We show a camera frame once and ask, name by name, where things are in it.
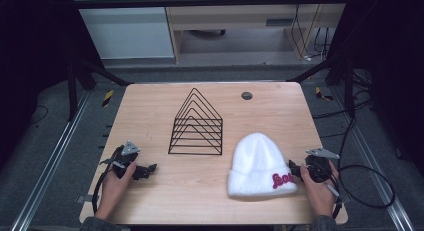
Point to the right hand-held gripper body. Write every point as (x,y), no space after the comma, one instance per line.
(319,166)

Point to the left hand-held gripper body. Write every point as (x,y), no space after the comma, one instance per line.
(126,157)

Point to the white knit beanie hat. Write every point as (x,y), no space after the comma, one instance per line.
(260,164)

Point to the person's right hand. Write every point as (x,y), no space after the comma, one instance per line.
(320,196)

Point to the person's left hand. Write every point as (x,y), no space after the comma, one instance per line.
(113,194)

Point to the yellow black hazard tape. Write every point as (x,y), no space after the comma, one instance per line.
(322,95)
(107,98)

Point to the black metal stand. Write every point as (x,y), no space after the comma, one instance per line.
(348,87)
(72,91)

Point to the grey round table grommet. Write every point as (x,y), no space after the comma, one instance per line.
(246,96)

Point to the white cabinet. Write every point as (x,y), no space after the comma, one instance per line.
(126,31)

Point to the light wooden background desk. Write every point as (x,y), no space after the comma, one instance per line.
(233,16)

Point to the aluminium floor rail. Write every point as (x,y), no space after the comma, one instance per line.
(50,161)
(373,164)

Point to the grey metal table bracket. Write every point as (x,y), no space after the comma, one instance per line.
(83,199)

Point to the black horizontal frame bar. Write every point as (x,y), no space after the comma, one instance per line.
(200,2)

